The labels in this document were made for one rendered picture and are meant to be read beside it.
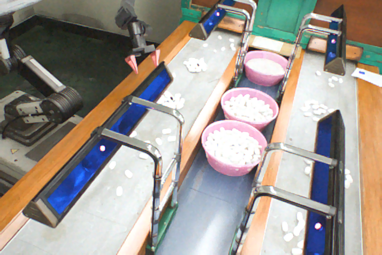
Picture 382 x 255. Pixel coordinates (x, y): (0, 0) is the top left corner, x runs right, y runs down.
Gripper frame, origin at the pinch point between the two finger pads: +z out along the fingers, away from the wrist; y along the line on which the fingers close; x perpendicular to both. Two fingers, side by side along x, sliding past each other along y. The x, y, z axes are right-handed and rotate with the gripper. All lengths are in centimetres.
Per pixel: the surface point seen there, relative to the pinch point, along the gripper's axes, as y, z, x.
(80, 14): -43, -86, -212
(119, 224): 37, 47, 30
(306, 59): -105, 17, -7
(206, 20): -26.9, -12.9, 14.3
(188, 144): 0.1, 33.6, 17.8
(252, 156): -21, 46, 27
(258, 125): -36, 37, 19
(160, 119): 0.8, 22.4, 0.4
